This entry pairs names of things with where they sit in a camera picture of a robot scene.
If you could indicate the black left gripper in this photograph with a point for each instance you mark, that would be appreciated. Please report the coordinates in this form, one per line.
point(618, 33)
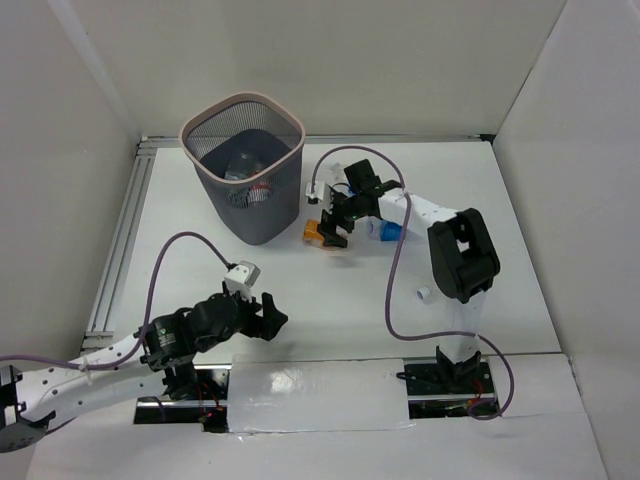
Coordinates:
point(258, 319)

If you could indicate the blue label bottle blue cap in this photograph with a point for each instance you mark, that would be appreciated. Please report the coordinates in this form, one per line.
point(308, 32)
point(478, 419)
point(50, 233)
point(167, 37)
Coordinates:
point(382, 230)

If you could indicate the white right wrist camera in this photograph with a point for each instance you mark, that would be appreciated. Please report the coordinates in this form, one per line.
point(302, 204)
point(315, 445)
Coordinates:
point(319, 193)

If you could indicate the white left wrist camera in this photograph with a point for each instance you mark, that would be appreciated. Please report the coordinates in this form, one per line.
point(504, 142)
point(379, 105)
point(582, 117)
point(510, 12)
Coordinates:
point(241, 278)

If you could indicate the green label water bottle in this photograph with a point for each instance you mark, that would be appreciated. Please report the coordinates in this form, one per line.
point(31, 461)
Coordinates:
point(243, 165)

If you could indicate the small orange juice bottle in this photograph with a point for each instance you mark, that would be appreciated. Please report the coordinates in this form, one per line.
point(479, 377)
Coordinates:
point(310, 236)

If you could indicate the red label water bottle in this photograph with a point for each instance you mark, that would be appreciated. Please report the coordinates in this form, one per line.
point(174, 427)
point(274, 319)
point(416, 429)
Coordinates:
point(259, 191)

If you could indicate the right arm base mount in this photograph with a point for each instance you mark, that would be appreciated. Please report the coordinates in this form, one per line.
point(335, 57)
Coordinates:
point(437, 388)

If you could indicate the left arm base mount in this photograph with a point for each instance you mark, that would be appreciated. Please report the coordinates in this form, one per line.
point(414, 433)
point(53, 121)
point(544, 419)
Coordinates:
point(204, 405)

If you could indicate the clear bottle white cap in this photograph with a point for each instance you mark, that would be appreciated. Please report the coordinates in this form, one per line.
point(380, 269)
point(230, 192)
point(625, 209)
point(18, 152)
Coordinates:
point(425, 294)

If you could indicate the grey mesh waste bin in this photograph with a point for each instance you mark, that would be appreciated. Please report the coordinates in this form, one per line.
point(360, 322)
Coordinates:
point(253, 122)

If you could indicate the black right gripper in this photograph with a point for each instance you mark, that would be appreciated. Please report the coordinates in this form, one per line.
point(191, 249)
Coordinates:
point(329, 223)

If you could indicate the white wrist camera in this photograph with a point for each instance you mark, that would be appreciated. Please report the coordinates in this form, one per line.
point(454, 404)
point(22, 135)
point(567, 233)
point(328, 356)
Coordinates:
point(319, 193)
point(241, 278)

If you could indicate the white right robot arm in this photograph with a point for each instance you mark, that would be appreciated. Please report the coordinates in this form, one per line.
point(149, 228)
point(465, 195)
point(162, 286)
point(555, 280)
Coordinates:
point(462, 256)

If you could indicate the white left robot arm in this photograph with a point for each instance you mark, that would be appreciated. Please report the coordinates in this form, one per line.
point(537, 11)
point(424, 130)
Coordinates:
point(153, 362)

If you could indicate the blue label bottle upper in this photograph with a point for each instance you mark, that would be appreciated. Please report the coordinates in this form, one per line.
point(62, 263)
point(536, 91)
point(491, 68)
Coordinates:
point(339, 182)

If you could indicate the aluminium frame rail left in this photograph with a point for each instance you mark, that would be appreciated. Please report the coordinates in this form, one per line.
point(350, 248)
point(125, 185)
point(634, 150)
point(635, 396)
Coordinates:
point(102, 321)

